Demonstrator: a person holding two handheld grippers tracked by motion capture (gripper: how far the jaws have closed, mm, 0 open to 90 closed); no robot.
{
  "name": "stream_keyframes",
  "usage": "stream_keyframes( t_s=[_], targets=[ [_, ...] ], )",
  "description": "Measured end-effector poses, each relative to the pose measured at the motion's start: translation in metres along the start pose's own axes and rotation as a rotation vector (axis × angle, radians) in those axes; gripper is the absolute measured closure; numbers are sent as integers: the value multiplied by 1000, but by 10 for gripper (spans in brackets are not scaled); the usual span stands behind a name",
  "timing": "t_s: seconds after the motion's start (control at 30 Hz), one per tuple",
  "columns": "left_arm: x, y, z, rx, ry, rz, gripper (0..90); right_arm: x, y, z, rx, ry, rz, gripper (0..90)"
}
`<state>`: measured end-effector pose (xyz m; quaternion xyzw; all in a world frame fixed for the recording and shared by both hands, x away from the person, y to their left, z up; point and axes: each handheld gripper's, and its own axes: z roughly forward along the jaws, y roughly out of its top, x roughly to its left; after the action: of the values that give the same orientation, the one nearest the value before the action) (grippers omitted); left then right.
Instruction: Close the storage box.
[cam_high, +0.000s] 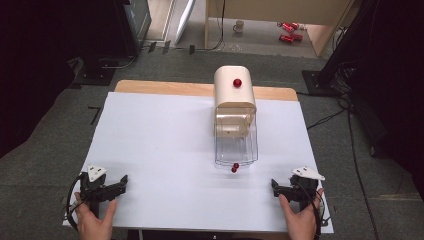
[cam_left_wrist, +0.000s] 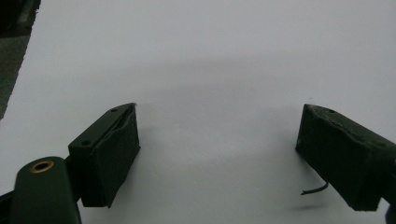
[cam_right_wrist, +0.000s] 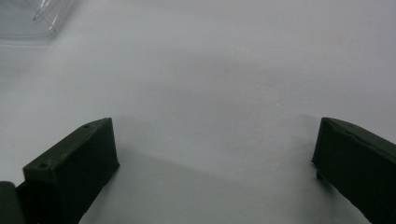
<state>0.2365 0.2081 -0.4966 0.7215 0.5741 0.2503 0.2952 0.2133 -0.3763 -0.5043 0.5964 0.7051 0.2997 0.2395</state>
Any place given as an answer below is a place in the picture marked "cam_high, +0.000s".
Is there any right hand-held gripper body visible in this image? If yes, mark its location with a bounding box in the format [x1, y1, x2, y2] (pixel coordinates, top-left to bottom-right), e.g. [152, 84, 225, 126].
[289, 166, 326, 212]

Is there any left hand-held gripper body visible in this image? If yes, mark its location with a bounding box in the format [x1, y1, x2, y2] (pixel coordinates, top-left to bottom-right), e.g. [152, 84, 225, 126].
[79, 165, 111, 219]

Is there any person's right hand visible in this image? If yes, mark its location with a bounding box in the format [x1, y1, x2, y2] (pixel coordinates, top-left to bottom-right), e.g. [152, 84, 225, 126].
[278, 187, 325, 240]

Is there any person's left hand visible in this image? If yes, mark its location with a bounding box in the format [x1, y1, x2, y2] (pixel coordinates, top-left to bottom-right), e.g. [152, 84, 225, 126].
[73, 191, 118, 240]

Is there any white table sheet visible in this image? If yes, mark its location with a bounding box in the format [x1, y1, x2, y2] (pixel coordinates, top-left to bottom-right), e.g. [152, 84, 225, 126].
[62, 91, 335, 234]

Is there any clear plastic drawer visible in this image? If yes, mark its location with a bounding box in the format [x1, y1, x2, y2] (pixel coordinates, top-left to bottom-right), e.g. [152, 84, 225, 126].
[214, 114, 259, 169]

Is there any dark curtain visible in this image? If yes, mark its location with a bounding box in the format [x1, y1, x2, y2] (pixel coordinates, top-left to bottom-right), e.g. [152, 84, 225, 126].
[0, 0, 116, 159]
[346, 0, 424, 201]

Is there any black metal stand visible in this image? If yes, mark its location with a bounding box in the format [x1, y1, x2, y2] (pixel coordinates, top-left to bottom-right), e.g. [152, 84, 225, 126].
[301, 0, 379, 98]

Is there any red drink can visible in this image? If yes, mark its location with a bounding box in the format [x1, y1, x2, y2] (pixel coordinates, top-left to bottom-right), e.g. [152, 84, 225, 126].
[280, 21, 300, 33]
[278, 32, 304, 44]

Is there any black cabinet with screen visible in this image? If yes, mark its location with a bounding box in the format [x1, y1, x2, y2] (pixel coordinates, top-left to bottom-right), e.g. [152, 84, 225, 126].
[79, 0, 153, 69]

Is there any white leaning panel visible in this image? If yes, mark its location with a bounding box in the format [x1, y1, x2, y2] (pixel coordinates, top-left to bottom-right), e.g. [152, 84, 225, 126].
[173, 0, 198, 46]

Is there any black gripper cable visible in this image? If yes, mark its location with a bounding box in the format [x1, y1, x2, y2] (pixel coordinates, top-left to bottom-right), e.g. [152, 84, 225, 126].
[297, 182, 332, 240]
[65, 173, 85, 232]

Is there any black floor cable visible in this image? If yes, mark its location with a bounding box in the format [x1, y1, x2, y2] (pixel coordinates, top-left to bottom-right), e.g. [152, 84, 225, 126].
[306, 108, 348, 131]
[338, 96, 381, 240]
[99, 54, 138, 70]

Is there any black hanging cable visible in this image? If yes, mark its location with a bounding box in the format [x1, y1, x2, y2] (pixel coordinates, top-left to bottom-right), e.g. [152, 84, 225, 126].
[194, 0, 227, 52]

